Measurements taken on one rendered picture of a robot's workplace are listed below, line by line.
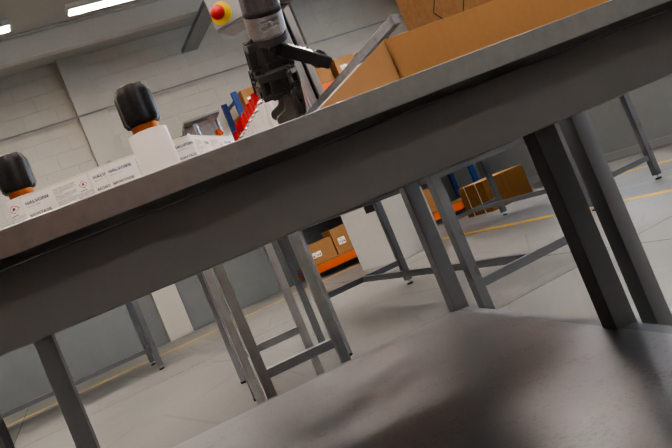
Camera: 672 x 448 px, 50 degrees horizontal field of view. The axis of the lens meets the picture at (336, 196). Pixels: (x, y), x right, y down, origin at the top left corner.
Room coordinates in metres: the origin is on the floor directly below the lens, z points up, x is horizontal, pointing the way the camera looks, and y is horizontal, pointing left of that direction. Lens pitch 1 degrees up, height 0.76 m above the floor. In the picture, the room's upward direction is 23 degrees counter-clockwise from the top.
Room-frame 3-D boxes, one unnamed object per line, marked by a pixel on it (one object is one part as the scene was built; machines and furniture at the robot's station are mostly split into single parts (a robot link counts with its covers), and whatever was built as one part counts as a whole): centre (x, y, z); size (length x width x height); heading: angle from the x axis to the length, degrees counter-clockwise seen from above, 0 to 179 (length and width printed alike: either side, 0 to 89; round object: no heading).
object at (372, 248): (7.58, -0.40, 0.61); 0.70 x 0.60 x 1.22; 34
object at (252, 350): (3.11, 0.44, 0.47); 1.17 x 0.36 x 0.95; 15
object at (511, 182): (8.69, -1.78, 0.18); 0.64 x 0.52 x 0.37; 116
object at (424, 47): (0.79, -0.17, 0.85); 0.30 x 0.26 x 0.04; 15
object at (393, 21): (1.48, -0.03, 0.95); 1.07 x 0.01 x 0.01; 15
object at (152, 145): (1.60, 0.33, 1.03); 0.09 x 0.09 x 0.30
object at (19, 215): (1.76, 0.71, 1.04); 0.09 x 0.09 x 0.29
